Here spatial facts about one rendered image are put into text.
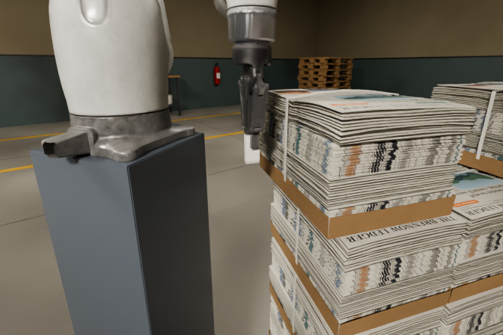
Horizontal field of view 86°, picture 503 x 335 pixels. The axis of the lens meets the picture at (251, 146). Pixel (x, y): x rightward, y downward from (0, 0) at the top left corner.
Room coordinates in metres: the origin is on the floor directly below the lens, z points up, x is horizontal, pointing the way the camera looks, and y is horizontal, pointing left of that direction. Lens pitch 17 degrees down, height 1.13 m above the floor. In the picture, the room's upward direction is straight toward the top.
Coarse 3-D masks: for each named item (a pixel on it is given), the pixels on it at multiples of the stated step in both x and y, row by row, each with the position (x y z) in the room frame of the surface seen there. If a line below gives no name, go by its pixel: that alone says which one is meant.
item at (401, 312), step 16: (272, 224) 0.74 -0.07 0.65; (288, 256) 0.63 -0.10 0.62; (304, 272) 0.54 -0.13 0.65; (272, 288) 0.73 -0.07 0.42; (448, 288) 0.49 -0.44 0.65; (464, 288) 0.50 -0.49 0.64; (480, 288) 0.52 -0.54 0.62; (320, 304) 0.47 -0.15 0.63; (416, 304) 0.46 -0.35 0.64; (432, 304) 0.47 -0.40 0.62; (288, 320) 0.61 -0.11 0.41; (336, 320) 0.41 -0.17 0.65; (368, 320) 0.42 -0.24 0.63; (384, 320) 0.44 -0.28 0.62
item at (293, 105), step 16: (288, 96) 0.61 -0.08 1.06; (304, 96) 0.62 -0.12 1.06; (320, 96) 0.63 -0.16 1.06; (336, 96) 0.63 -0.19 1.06; (352, 96) 0.62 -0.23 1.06; (368, 96) 0.62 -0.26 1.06; (288, 112) 0.60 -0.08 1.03; (288, 128) 0.59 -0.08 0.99; (288, 144) 0.58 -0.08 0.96; (288, 160) 0.57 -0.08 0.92; (288, 176) 0.58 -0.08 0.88
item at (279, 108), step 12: (276, 96) 0.67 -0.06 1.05; (276, 108) 0.66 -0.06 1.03; (264, 120) 0.74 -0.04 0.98; (276, 120) 0.66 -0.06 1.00; (264, 132) 0.73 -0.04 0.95; (276, 132) 0.65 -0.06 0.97; (264, 144) 0.73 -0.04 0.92; (276, 144) 0.64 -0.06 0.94; (264, 156) 0.73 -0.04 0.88; (276, 156) 0.63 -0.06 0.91
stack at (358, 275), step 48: (480, 192) 0.60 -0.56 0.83; (288, 240) 0.63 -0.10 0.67; (336, 240) 0.44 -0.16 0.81; (384, 240) 0.42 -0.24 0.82; (432, 240) 0.46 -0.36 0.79; (480, 240) 0.51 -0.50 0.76; (288, 288) 0.63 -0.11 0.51; (336, 288) 0.42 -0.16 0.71; (384, 288) 0.43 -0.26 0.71; (432, 288) 0.47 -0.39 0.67
